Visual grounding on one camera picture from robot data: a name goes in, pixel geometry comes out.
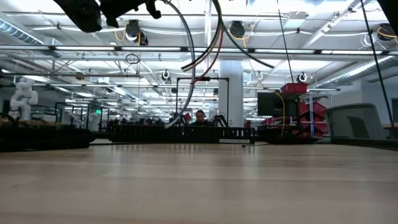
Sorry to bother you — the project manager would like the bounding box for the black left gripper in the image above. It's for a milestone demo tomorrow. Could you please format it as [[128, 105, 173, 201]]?
[[99, 0, 162, 28]]

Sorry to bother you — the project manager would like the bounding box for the white cable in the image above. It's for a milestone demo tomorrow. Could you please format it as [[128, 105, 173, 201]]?
[[163, 0, 197, 129]]

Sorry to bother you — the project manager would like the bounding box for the bundle of coloured cables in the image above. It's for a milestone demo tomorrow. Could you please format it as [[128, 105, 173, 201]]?
[[191, 27, 224, 84]]

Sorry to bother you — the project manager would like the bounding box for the black slotted cable duct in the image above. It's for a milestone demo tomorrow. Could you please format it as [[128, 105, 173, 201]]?
[[108, 124, 256, 145]]

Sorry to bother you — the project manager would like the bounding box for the overhead light bar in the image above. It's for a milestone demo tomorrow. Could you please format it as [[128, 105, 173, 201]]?
[[0, 45, 398, 54]]

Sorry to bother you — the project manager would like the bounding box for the person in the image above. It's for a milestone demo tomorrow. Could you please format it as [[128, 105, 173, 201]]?
[[190, 109, 215, 127]]

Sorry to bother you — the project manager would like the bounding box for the white building column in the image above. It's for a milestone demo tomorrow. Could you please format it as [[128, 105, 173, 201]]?
[[218, 58, 244, 128]]

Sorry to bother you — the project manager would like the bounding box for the black monitor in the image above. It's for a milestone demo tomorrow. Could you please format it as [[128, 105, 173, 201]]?
[[257, 92, 298, 118]]

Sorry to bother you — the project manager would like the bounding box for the red plastic bin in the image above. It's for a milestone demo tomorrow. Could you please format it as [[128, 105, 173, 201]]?
[[280, 82, 308, 95]]

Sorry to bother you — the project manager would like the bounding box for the red bin rack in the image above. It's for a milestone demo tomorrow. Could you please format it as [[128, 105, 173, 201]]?
[[298, 101, 328, 138]]

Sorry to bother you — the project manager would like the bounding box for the black hanging wire loop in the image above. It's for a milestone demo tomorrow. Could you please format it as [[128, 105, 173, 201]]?
[[125, 53, 141, 65]]

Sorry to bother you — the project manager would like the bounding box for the black station frame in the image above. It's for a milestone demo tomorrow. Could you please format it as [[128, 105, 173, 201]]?
[[175, 77, 230, 127]]

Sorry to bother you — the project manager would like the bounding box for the black hanging cable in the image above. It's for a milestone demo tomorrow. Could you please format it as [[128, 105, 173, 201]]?
[[359, 0, 396, 129], [276, 0, 296, 93]]

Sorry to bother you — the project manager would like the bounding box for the yellow hanging cable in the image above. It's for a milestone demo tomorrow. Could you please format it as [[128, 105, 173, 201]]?
[[273, 91, 287, 138]]

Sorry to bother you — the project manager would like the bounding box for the silver spiral ceiling duct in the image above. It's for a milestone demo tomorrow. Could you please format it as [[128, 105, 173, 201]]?
[[317, 55, 398, 90]]

